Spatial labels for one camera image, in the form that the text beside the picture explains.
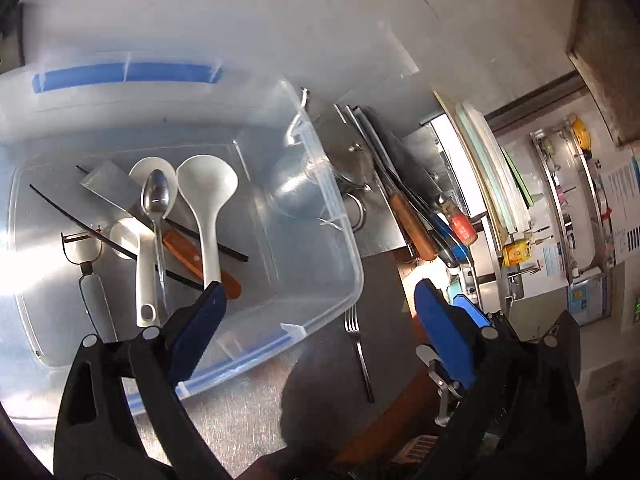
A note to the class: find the white plastic serving spoon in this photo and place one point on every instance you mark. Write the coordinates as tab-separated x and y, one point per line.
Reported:
146	280

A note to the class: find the grey metal clamp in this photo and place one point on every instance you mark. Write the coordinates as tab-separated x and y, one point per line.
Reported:
442	390

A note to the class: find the metal spoon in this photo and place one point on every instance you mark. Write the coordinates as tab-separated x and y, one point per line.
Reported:
155	194

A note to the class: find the stack of cutting boards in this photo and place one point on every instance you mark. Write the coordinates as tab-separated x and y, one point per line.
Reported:
480	160

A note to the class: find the yellow round object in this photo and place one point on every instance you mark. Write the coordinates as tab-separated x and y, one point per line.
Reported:
580	131

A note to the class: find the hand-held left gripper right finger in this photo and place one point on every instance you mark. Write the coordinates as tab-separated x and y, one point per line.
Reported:
445	330

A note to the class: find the white plastic ladle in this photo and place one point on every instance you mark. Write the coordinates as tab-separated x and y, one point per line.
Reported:
206	185

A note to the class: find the metal wall rack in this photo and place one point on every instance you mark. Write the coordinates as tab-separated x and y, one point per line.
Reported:
592	200

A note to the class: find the blue wall card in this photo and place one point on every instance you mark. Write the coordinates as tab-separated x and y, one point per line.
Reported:
590	301

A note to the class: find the white wall poster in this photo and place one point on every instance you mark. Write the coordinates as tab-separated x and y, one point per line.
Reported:
622	180

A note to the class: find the black chopstick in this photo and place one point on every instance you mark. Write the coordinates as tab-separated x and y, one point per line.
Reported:
75	217
225	249

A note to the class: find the metal fork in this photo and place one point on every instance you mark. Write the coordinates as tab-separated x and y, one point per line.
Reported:
358	332

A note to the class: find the clear plastic bin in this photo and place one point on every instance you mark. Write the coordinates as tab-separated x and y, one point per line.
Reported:
280	125

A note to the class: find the small yellow box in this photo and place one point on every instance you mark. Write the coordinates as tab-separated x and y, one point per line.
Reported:
515	253

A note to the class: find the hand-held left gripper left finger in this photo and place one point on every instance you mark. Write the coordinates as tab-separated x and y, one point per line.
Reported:
200	330

